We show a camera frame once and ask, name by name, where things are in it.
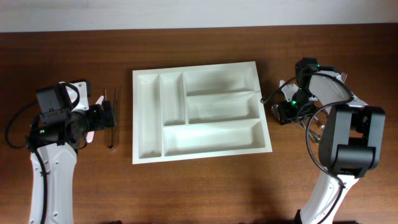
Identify pink plastic knife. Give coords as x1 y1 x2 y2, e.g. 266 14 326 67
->
86 95 104 143

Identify white cutlery tray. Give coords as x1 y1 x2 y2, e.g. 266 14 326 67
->
132 62 272 164

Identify metal fork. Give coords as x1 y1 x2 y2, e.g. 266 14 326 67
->
340 72 348 83
313 109 328 131
293 122 321 144

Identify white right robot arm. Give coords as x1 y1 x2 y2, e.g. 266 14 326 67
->
274 57 386 223

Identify large metal spoon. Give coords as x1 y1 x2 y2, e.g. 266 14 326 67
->
271 105 280 121

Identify long metal tongs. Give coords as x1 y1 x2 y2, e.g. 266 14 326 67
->
103 88 118 150

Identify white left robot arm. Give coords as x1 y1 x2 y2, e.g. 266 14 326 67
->
27 101 116 223

